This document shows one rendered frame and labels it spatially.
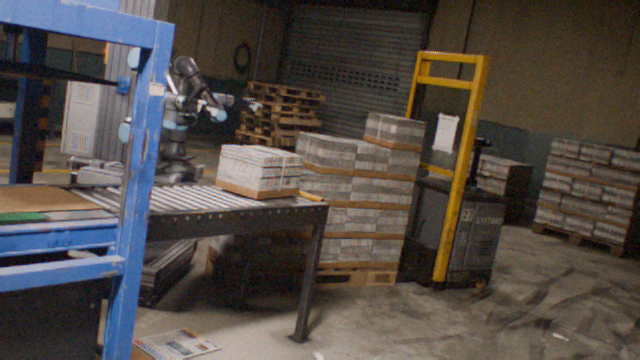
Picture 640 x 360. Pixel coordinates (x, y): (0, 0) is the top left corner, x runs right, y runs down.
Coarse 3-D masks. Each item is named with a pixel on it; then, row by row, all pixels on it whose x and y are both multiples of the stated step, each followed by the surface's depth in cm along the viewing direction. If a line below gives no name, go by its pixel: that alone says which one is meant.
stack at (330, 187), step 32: (320, 192) 439; (352, 192) 454; (352, 224) 460; (224, 256) 423; (256, 256) 424; (288, 256) 437; (320, 256) 452; (352, 256) 466; (224, 288) 418; (256, 288) 429
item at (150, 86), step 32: (160, 32) 215; (160, 64) 218; (160, 96) 221; (160, 128) 224; (128, 160) 224; (128, 192) 225; (128, 224) 225; (128, 256) 226; (128, 288) 229; (128, 320) 233; (128, 352) 236
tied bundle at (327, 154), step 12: (300, 144) 459; (312, 144) 445; (324, 144) 432; (336, 144) 437; (348, 144) 442; (312, 156) 444; (324, 156) 435; (336, 156) 440; (348, 156) 445; (336, 168) 442; (348, 168) 447
